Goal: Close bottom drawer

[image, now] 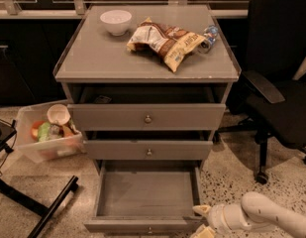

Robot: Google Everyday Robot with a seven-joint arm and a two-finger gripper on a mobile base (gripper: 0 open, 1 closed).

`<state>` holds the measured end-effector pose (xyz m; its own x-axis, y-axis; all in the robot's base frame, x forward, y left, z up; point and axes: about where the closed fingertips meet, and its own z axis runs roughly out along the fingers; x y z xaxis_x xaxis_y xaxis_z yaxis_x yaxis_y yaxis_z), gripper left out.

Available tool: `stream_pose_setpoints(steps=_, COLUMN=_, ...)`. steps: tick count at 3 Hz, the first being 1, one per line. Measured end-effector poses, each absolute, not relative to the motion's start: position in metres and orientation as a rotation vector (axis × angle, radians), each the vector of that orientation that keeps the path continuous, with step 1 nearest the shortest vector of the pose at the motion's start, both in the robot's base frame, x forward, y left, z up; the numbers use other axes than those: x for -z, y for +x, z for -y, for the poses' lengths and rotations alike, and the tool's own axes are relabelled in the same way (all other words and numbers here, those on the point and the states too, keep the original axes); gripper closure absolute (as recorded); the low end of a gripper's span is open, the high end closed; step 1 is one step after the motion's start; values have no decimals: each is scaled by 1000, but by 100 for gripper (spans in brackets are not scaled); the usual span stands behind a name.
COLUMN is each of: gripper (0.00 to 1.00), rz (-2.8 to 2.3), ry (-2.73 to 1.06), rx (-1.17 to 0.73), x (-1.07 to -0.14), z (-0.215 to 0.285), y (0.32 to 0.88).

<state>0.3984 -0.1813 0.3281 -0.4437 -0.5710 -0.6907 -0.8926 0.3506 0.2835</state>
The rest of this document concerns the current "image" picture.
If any grey bottom drawer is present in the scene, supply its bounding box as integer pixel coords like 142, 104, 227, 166
83, 159, 216, 235

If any green item in bin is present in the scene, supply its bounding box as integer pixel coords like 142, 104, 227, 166
38, 122, 51, 142

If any black stand base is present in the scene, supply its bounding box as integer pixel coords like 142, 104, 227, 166
0, 119, 78, 238

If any grey drawer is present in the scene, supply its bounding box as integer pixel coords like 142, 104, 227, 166
83, 159, 216, 235
66, 84, 227, 132
84, 131, 213, 160

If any orange item in bin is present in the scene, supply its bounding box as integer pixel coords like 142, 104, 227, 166
31, 120, 44, 140

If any brown yellow snack bag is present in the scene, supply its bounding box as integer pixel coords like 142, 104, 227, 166
127, 18, 205, 72

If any white cup in bin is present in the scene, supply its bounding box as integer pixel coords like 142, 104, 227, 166
47, 104, 70, 125

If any white ceramic bowl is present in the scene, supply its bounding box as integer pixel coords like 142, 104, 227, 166
100, 10, 132, 36

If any clear plastic storage bin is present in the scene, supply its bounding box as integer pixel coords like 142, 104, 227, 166
16, 100, 84, 163

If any grey drawer cabinet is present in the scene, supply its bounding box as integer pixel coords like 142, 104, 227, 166
52, 4, 243, 171

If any grey middle drawer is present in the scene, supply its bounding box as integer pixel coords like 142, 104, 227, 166
84, 131, 213, 160

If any grey top drawer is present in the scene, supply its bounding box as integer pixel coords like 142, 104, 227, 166
66, 84, 227, 132

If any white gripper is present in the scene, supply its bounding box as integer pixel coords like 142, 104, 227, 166
190, 204, 231, 238

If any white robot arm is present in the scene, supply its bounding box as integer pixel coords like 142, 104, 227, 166
190, 191, 306, 238

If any dark item in top drawer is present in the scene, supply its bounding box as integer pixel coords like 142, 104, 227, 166
94, 95, 112, 104

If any black office chair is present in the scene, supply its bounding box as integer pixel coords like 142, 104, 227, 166
224, 0, 306, 184

